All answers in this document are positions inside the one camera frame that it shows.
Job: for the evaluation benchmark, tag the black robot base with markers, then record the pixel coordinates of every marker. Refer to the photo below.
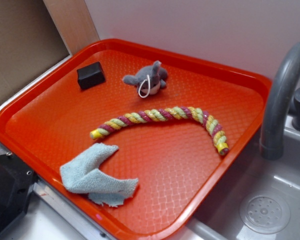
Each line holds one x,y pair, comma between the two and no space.
16,186

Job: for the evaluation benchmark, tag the orange plastic tray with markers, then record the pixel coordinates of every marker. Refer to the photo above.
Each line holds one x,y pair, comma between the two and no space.
175,161

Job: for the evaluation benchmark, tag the grey plush toy animal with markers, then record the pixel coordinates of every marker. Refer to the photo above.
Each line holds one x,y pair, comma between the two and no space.
148,80

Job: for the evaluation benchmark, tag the black rectangular block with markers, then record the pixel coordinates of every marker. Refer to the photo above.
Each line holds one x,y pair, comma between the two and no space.
90,75

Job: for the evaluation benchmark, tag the light blue towel cloth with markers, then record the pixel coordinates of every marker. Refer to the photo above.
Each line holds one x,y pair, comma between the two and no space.
82,175

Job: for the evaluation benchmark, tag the grey plastic sink basin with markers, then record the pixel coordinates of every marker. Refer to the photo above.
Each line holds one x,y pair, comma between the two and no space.
256,199

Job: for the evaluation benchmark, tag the grey toy faucet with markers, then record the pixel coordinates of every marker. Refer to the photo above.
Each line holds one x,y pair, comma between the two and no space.
285,88

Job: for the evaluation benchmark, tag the brown cardboard panel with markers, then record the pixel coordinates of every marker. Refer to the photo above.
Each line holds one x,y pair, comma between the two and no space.
30,44

